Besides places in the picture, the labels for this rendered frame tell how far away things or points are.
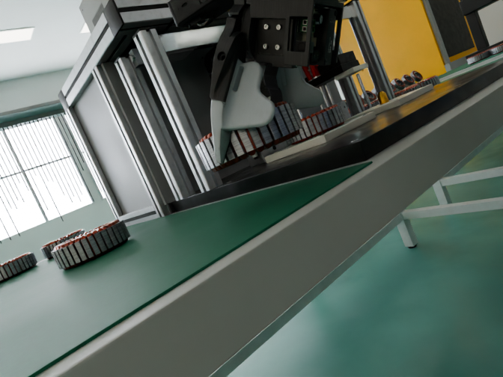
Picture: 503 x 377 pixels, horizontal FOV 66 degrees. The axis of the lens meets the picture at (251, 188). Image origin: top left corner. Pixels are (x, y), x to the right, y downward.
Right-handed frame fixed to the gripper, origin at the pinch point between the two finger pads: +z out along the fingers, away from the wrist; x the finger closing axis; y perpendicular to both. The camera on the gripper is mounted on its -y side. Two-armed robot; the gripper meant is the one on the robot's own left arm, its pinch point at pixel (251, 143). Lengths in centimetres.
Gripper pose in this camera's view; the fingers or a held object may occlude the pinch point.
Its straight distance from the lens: 41.4
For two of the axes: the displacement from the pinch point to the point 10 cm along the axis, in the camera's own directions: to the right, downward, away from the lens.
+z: -0.4, 9.2, 3.8
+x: 5.2, -3.1, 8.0
